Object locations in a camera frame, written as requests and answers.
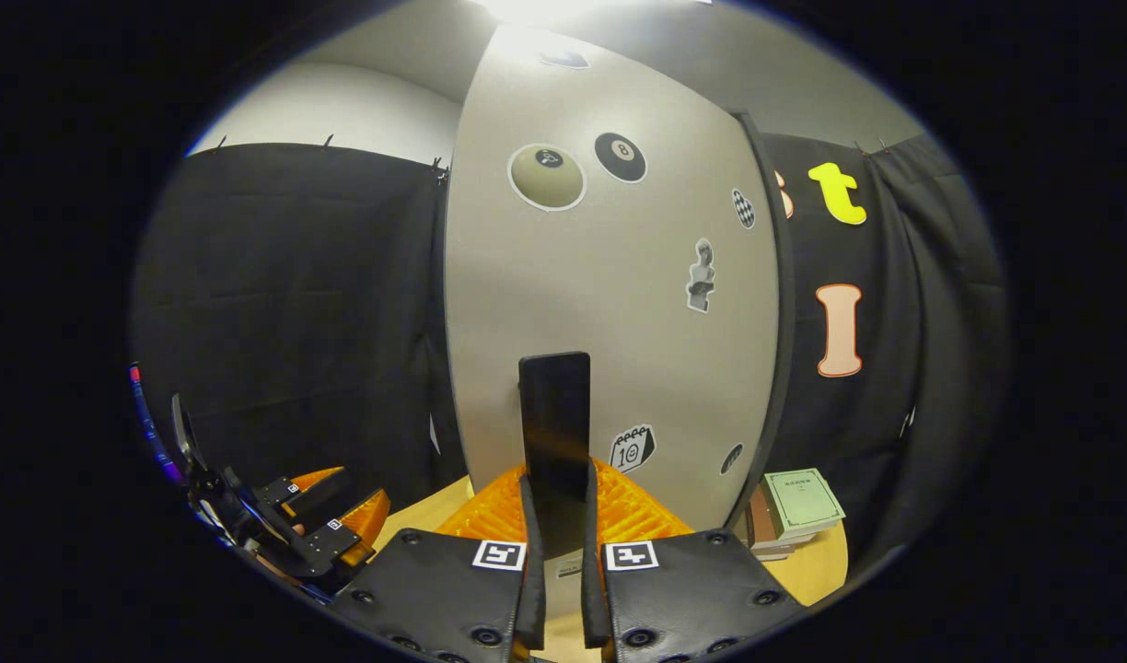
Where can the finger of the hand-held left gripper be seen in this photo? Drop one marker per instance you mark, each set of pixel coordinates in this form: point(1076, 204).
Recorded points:
point(361, 520)
point(315, 488)

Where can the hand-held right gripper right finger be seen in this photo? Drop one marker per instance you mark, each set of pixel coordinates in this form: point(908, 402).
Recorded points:
point(593, 589)

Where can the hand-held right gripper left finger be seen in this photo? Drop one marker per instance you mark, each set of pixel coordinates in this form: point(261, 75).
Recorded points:
point(531, 589)

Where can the grey cabinet door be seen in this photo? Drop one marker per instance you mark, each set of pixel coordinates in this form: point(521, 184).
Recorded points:
point(619, 322)

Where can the brown cover book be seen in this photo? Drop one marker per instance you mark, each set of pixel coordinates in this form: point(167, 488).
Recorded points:
point(759, 520)

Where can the white cover book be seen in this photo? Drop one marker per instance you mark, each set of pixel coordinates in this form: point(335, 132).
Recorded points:
point(775, 551)

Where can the black backdrop cloth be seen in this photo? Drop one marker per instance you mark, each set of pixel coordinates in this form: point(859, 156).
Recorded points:
point(278, 295)

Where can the green cover book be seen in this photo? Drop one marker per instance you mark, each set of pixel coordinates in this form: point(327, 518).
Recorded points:
point(803, 502)

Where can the ceiling light panel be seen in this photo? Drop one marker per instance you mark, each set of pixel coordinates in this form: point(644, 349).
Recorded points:
point(545, 7)

